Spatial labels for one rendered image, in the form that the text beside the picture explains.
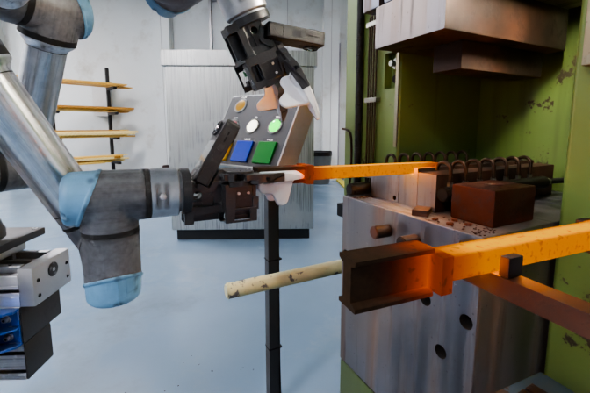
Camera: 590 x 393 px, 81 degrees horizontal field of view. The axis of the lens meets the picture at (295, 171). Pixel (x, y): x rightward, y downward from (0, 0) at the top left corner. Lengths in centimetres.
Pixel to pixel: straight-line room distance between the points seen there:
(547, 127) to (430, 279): 87
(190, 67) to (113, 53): 472
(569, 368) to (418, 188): 41
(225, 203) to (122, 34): 752
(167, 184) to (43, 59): 56
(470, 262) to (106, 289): 45
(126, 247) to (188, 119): 285
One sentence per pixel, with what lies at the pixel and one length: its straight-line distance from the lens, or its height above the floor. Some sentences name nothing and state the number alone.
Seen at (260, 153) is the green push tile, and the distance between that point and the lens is 107.
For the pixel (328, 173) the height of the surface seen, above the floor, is 100.
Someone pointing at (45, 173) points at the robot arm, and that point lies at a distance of 64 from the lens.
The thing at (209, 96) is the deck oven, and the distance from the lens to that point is 331.
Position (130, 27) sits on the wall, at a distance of 797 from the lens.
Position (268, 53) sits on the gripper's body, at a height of 121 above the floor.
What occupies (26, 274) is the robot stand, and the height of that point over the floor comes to 76.
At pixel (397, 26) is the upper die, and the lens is 85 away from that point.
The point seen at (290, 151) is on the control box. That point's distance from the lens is 105.
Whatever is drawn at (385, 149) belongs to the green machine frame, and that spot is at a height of 102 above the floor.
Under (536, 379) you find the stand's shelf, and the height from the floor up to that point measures 70.
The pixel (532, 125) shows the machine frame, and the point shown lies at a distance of 118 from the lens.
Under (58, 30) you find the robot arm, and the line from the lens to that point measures 98.
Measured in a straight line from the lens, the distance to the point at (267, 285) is 107.
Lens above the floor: 109
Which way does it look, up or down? 7 degrees down
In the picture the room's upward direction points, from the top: straight up
